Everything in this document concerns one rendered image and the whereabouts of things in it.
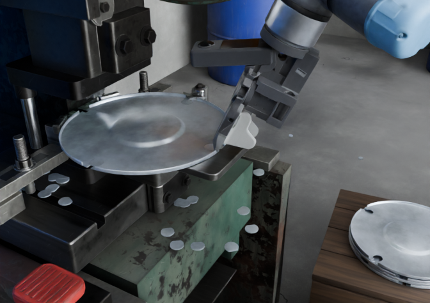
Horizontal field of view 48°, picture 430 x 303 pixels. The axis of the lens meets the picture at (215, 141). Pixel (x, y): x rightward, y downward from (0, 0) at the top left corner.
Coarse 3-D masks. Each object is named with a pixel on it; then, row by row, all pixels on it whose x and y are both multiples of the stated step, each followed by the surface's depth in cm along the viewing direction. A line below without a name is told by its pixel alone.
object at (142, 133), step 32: (128, 96) 94; (160, 96) 94; (64, 128) 82; (96, 128) 82; (128, 128) 81; (160, 128) 81; (192, 128) 82; (128, 160) 73; (160, 160) 73; (192, 160) 73
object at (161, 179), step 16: (208, 160) 74; (224, 160) 74; (128, 176) 83; (144, 176) 81; (160, 176) 80; (176, 176) 84; (208, 176) 71; (160, 192) 81; (176, 192) 86; (160, 208) 83
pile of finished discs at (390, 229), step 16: (368, 208) 129; (384, 208) 129; (400, 208) 129; (416, 208) 129; (352, 224) 123; (368, 224) 123; (384, 224) 123; (400, 224) 122; (416, 224) 122; (352, 240) 118; (368, 240) 118; (384, 240) 118; (400, 240) 117; (416, 240) 117; (368, 256) 112; (384, 256) 113; (400, 256) 113; (416, 256) 113; (384, 272) 110; (400, 272) 108; (416, 272) 108
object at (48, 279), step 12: (48, 264) 57; (36, 276) 55; (48, 276) 55; (60, 276) 55; (72, 276) 55; (24, 288) 53; (36, 288) 54; (48, 288) 54; (60, 288) 53; (72, 288) 54; (84, 288) 55; (24, 300) 52; (36, 300) 52; (48, 300) 52; (60, 300) 52; (72, 300) 53
